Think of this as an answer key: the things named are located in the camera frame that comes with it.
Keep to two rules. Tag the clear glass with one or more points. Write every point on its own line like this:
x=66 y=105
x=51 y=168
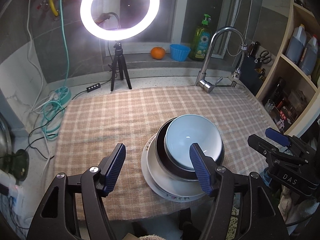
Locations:
x=270 y=105

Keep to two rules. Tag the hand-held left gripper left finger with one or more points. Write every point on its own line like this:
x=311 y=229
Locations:
x=115 y=166

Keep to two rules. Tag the dark bottle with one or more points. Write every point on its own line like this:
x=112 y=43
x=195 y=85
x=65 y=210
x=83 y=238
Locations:
x=277 y=90

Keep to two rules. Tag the metal sink knob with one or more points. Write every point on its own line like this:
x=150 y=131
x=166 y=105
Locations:
x=233 y=83

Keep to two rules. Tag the black scissors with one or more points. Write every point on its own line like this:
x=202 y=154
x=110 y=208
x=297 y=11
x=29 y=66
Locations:
x=263 y=57

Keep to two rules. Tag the metal pot lid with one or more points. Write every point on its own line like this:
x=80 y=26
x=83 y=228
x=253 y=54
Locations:
x=3 y=140

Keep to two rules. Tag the green dish soap bottle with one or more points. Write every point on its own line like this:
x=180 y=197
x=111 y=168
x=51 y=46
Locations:
x=201 y=42

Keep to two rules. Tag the checked table cloth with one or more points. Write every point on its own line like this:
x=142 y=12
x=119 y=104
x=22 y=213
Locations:
x=112 y=120

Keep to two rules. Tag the dark printed box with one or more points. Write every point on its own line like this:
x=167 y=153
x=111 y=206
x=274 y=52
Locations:
x=285 y=116

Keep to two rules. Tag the chrome faucet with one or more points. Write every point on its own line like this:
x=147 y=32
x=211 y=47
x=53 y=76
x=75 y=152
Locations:
x=203 y=72

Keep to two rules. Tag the light blue bowl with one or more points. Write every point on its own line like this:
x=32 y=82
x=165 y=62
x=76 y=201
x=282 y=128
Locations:
x=190 y=132

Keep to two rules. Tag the wooden shelf unit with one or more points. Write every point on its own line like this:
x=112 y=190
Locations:
x=280 y=45

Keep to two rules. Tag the black gooseneck phone clamp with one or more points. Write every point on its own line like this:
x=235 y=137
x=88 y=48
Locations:
x=103 y=17

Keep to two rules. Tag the large steel bowl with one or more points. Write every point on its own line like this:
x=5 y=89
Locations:
x=161 y=152

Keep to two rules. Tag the leopard print cloth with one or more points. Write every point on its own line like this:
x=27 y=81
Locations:
x=235 y=222

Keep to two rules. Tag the orange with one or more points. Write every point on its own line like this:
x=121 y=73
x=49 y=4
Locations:
x=157 y=53

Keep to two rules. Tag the person's right hand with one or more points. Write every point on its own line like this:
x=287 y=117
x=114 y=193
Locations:
x=287 y=202

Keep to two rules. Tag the blue ribbed cup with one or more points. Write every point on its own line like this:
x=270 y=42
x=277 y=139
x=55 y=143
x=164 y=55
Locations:
x=179 y=52

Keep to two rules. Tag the dark green round stand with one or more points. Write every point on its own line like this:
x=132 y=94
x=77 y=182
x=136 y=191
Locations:
x=17 y=165

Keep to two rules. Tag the dark blue knife block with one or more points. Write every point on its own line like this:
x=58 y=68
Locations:
x=252 y=72

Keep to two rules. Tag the black inline remote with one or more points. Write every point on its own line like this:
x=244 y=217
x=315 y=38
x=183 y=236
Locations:
x=93 y=86

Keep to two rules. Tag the white window frame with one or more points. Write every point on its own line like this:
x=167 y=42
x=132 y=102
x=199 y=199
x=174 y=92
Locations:
x=176 y=10

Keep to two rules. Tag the white power strip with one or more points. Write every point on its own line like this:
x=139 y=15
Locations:
x=11 y=186

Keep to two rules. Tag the flexible metal sprayer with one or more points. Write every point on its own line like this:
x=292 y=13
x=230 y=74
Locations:
x=236 y=74

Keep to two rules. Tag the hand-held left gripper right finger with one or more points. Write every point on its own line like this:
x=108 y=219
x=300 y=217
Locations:
x=200 y=170

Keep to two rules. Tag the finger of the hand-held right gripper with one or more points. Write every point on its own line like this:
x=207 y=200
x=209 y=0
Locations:
x=265 y=146
x=276 y=135

